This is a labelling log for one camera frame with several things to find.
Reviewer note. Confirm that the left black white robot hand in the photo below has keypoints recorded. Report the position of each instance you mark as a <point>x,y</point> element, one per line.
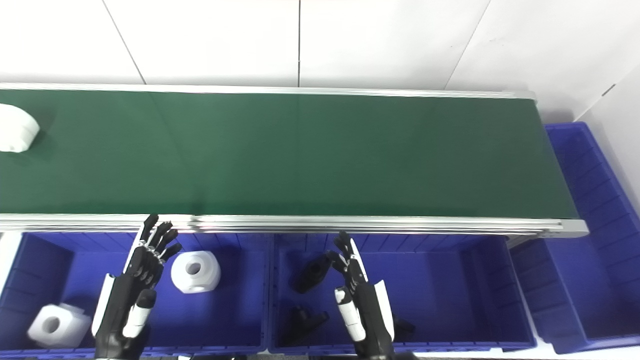
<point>127,295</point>

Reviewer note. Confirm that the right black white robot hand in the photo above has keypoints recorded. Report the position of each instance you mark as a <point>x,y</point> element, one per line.
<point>367,310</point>

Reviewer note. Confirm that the white plastic part with hole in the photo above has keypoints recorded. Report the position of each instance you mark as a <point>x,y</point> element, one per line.
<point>17,130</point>
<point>197,280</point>
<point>65,330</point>

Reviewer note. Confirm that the black plastic part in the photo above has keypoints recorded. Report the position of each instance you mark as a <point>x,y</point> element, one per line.
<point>302,327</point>
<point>310,275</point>

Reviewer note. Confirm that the blue bin with black parts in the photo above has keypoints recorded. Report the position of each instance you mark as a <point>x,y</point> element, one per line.
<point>450,300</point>

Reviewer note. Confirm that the green conveyor belt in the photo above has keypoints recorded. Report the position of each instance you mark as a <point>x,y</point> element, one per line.
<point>300,155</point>
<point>350,225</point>

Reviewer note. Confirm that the blue bin with white parts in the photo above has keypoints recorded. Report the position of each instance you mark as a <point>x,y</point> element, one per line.
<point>235,310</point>

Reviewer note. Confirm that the empty blue bin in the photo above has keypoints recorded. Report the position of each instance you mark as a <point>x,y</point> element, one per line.
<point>600,250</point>

